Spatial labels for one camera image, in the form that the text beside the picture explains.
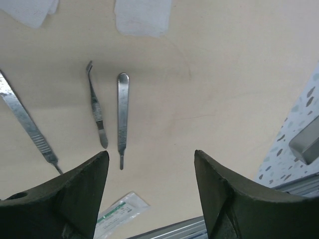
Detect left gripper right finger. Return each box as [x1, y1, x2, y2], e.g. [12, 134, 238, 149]
[194, 150, 319, 239]

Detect metal instrument tray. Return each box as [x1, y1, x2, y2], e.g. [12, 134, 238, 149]
[289, 117, 319, 165]

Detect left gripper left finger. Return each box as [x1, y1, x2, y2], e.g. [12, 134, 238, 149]
[0, 151, 109, 239]

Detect aluminium frame rail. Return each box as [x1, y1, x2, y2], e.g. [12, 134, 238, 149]
[132, 173, 319, 239]

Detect steel angled tweezers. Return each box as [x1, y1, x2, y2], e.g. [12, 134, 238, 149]
[86, 60, 108, 149]

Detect white gauze pad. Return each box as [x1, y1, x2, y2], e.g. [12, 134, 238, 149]
[0, 0, 59, 28]
[114, 0, 172, 37]

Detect beige cloth mat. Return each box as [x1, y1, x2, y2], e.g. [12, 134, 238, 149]
[0, 0, 319, 239]

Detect green suture packet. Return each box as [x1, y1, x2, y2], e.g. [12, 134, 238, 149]
[94, 192, 150, 239]

